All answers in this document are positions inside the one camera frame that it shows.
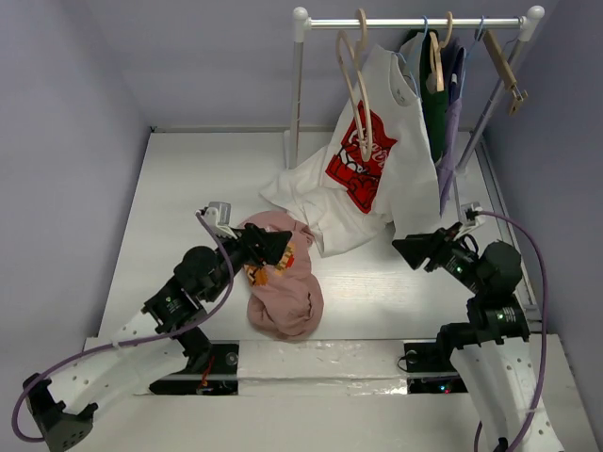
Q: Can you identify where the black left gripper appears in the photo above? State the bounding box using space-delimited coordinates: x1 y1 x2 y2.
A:
205 223 291 301

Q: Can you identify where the pink t shirt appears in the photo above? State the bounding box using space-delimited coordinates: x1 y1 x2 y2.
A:
244 211 324 340

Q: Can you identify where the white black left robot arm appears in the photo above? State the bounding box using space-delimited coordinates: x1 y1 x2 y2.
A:
17 223 292 451

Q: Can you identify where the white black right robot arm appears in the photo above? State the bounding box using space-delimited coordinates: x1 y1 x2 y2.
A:
392 223 563 451

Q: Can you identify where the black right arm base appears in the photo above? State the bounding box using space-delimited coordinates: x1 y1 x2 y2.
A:
397 323 476 395

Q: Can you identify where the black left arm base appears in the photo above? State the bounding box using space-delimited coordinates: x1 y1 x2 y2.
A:
149 330 239 396

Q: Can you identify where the white red print t shirt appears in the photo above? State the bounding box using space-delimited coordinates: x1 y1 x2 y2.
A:
260 45 440 257

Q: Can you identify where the green shirt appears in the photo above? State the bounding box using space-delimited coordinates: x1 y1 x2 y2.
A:
420 31 448 164

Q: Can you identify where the wooden clip hanger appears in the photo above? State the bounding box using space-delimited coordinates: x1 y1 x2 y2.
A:
483 30 528 117

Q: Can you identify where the beige hanger with green shirt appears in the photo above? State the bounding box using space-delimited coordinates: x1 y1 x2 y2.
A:
429 11 453 92

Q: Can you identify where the lavender shirt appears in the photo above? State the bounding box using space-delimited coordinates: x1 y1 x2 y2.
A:
435 38 466 215

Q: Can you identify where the white metal clothes rack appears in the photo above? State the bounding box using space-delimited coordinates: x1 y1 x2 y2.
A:
284 5 546 170

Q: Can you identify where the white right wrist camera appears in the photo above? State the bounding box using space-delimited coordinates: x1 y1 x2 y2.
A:
458 202 485 234

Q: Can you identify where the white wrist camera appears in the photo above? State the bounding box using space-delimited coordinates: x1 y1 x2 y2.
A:
458 202 485 234
195 202 241 239

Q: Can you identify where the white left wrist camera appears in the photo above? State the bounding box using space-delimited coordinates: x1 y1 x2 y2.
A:
195 202 241 239

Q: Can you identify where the blue wire hanger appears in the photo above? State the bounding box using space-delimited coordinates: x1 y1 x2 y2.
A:
397 18 429 97
456 16 485 99

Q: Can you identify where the blue wire hanger right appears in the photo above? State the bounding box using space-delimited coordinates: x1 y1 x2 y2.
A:
456 16 485 99

